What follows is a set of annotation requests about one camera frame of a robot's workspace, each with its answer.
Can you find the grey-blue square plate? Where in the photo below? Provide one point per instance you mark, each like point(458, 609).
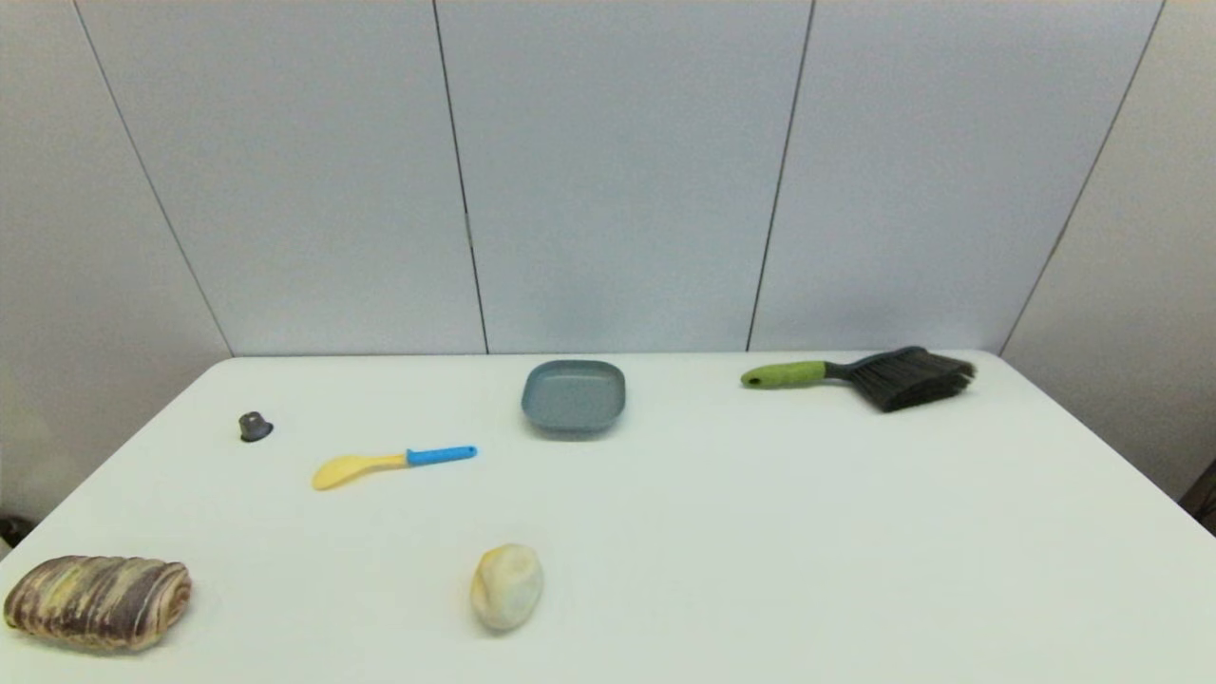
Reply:
point(573, 397)

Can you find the cream and yellow bun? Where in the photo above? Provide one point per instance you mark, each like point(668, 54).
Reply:
point(507, 587)

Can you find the dark grey coffee capsule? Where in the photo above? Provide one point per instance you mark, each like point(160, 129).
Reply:
point(255, 427)

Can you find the brown striped bread loaf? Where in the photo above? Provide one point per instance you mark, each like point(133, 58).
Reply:
point(95, 600)

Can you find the brown object beside table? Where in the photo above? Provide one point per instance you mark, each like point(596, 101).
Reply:
point(1205, 499)

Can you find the dark object beside table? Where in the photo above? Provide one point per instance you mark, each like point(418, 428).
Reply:
point(13, 530)

